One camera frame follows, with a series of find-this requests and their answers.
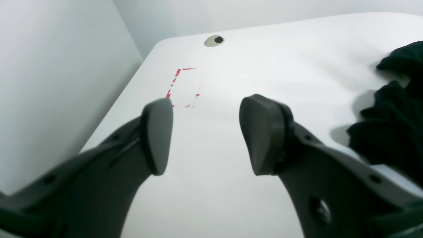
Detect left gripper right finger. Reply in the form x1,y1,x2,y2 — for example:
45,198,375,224
239,94,294,176

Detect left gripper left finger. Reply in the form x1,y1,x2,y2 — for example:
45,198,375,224
140,98,173,176

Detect black T-shirt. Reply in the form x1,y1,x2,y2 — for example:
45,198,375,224
347,41,423,186

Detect red tape rectangle marking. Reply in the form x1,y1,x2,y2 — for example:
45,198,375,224
167,68,203,108

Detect right table cable grommet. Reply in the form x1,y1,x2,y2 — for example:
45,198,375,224
204,35,225,47

